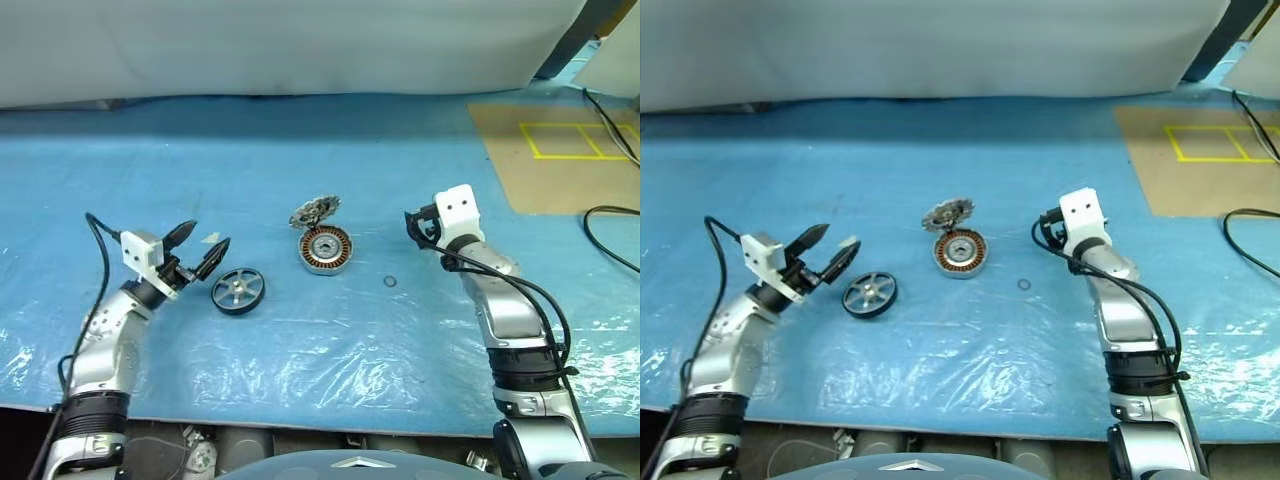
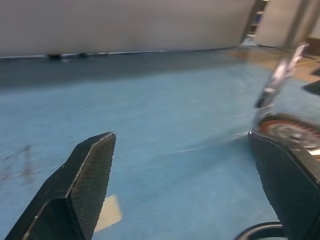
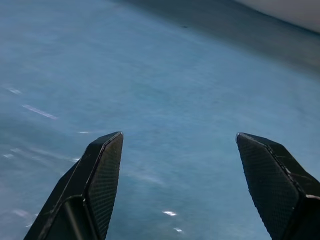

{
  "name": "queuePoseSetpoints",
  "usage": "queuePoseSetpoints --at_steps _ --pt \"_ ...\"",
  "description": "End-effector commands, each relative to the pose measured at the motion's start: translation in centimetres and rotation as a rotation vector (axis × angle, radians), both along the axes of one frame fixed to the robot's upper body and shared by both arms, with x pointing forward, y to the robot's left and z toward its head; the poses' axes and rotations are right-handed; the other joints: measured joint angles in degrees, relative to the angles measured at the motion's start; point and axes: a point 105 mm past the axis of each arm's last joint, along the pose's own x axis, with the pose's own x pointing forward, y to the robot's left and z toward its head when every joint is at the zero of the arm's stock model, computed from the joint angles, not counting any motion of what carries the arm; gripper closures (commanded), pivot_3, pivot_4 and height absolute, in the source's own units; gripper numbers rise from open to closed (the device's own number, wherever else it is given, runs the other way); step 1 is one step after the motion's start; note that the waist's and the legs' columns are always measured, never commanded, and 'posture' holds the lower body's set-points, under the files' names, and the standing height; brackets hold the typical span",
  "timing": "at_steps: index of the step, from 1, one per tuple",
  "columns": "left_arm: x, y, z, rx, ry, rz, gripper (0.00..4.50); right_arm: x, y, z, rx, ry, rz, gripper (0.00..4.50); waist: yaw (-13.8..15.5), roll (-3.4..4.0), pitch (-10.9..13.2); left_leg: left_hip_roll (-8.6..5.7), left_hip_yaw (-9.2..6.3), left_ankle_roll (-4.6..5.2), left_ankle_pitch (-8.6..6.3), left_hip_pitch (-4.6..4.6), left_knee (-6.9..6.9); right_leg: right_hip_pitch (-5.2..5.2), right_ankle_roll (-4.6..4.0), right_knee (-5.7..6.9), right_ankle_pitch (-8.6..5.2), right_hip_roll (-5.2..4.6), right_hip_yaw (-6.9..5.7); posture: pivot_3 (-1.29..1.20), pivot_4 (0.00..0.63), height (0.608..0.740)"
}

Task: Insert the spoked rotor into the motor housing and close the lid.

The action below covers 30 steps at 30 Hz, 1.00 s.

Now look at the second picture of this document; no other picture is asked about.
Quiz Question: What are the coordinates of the round red-rimmed metal disc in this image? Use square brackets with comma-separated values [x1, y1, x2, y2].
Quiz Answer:
[254, 112, 320, 157]

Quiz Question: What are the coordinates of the brown wooden cabinet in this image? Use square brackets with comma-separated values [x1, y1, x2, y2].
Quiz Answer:
[305, 36, 320, 60]

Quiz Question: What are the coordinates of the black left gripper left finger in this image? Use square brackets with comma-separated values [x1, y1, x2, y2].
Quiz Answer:
[4, 131, 117, 240]

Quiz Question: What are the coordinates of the beige paper label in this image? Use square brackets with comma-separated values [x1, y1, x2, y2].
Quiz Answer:
[95, 194, 124, 232]

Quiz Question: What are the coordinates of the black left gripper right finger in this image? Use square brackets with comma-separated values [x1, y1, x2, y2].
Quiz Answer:
[247, 131, 320, 240]

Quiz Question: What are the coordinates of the black power supply box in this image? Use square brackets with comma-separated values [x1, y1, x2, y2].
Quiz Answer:
[303, 79, 320, 96]

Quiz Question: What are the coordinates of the brown cardboard sheet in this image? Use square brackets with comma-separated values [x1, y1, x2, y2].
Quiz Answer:
[228, 46, 320, 83]

